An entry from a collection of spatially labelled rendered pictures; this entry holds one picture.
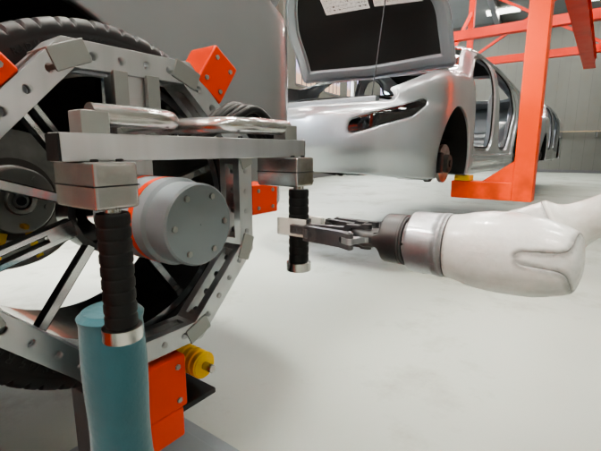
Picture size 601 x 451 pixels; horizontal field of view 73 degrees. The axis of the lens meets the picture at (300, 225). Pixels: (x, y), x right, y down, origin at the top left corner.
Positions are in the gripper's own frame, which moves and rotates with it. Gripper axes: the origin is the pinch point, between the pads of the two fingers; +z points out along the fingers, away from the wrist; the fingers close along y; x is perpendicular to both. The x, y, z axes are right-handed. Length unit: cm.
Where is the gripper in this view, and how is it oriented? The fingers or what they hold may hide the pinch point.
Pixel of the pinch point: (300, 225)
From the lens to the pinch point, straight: 72.2
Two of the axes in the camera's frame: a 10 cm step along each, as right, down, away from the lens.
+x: 0.0, -9.8, -1.8
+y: 5.9, -1.5, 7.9
